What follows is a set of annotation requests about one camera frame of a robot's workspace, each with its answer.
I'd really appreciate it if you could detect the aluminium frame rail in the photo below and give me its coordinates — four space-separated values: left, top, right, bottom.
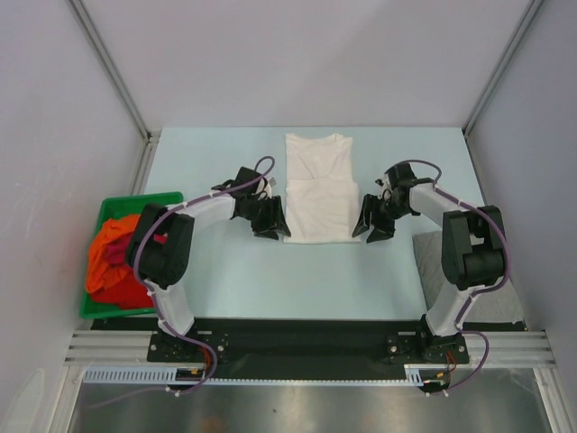
64 330 152 366

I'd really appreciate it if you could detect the orange t-shirt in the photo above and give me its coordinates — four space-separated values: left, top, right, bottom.
86 214 140 289

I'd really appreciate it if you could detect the right corner aluminium post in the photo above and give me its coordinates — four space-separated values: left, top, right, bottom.
462 0 546 140

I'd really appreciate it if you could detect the green plastic bin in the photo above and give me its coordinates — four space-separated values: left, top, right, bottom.
79 191 184 319

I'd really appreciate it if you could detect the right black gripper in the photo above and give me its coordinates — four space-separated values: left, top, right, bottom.
353 193 412 243

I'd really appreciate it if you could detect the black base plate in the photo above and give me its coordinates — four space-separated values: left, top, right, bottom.
89 315 527 382

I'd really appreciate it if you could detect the magenta t-shirt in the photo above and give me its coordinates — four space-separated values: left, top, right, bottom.
105 235 130 265

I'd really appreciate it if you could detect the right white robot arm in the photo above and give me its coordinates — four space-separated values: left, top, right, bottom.
352 160 510 364

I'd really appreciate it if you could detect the corner aluminium post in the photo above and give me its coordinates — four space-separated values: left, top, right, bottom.
462 0 546 140
66 0 151 143

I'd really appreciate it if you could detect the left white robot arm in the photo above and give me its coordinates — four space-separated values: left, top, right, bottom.
125 167 291 362

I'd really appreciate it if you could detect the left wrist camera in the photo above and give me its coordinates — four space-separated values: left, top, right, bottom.
257 178 276 200

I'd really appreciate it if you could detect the white printed t-shirt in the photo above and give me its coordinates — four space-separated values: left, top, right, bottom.
285 134 360 244

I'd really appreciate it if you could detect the left corner aluminium post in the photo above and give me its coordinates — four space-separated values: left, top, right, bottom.
66 0 151 143

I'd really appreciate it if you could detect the white slotted cable duct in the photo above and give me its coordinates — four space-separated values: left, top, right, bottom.
82 365 447 390

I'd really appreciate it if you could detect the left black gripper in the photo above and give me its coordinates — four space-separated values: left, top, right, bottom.
240 195 290 240

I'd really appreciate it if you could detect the red t-shirt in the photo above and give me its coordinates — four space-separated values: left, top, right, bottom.
87 265 152 310

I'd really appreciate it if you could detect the folded grey t-shirt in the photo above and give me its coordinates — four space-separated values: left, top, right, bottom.
412 232 524 324

